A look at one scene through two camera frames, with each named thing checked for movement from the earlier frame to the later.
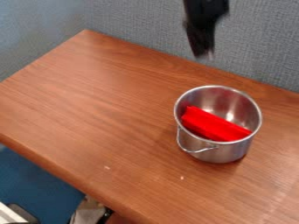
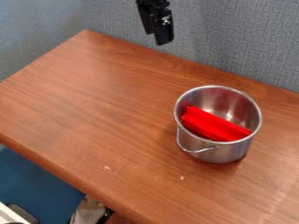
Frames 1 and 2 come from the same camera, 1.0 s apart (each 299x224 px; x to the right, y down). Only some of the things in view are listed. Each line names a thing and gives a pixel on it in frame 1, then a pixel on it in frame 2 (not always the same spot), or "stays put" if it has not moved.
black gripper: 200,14 -> 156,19
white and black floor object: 13,214 stays put
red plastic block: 209,125 stays put
